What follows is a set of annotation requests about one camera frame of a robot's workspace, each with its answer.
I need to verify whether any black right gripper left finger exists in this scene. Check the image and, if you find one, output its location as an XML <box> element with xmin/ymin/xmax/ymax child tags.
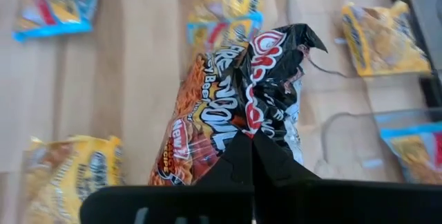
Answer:
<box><xmin>79</xmin><ymin>131</ymin><xmax>255</xmax><ymax>224</ymax></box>

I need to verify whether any black aluminium table frame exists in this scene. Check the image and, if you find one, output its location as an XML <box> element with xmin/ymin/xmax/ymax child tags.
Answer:
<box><xmin>417</xmin><ymin>71</ymin><xmax>442</xmax><ymax>109</ymax></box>

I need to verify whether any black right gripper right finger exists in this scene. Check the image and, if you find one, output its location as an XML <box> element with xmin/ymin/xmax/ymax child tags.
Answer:
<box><xmin>253</xmin><ymin>130</ymin><xmax>442</xmax><ymax>224</ymax></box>

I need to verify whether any blue Maruchan beef noodle pack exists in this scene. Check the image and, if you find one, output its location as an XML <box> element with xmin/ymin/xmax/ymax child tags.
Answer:
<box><xmin>12</xmin><ymin>0</ymin><xmax>103</xmax><ymax>42</ymax></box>
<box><xmin>186</xmin><ymin>11</ymin><xmax>265</xmax><ymax>55</ymax></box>
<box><xmin>379</xmin><ymin>122</ymin><xmax>442</xmax><ymax>186</ymax></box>

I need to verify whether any black Maruchan fire noodle pack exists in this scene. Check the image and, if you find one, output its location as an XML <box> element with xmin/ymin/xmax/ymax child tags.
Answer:
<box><xmin>148</xmin><ymin>23</ymin><xmax>328</xmax><ymax>187</ymax></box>

